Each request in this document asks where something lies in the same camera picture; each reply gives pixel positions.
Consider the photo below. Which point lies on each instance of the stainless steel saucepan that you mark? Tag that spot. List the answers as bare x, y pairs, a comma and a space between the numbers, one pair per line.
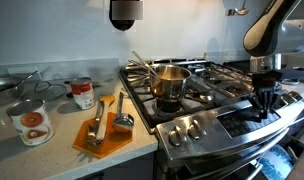
172, 83

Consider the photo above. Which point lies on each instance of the blue patterned towel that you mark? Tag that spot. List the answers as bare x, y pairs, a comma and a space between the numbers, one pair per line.
275, 163

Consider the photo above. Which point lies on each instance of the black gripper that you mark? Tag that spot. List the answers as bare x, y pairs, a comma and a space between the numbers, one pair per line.
265, 83

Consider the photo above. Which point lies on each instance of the red and white soup can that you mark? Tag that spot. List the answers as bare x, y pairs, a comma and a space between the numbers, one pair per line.
82, 93

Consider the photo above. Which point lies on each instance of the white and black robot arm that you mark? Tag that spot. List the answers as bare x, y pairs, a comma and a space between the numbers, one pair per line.
258, 36

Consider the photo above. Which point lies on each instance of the hanging steel ladle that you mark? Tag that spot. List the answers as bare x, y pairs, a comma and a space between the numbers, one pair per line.
240, 11

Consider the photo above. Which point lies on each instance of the black round hanging device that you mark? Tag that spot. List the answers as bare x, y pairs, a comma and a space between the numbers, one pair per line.
123, 16

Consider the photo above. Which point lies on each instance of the steel measuring cup ladle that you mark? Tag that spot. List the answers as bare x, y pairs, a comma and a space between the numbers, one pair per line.
123, 121

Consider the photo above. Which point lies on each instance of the glass pot lid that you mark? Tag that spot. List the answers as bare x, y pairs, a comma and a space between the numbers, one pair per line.
45, 91

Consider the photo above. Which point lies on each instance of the white can with tomato print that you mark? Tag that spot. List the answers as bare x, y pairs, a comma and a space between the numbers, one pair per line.
32, 123

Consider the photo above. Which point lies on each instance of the black cast iron stove grate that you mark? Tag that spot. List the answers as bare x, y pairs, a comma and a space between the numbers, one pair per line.
232, 81
197, 90
205, 71

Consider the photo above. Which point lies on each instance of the stainless steel gas stove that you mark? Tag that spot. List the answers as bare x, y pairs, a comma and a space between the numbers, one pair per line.
205, 150

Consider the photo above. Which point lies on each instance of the orange hexagonal trivet mat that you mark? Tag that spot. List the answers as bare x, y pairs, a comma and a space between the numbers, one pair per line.
107, 143

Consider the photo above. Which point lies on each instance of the steel stove knob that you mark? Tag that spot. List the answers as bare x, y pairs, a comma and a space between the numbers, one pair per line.
176, 136
295, 95
196, 130
286, 100

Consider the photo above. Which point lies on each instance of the black glass touch control panel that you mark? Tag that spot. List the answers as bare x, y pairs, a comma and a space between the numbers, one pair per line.
248, 121

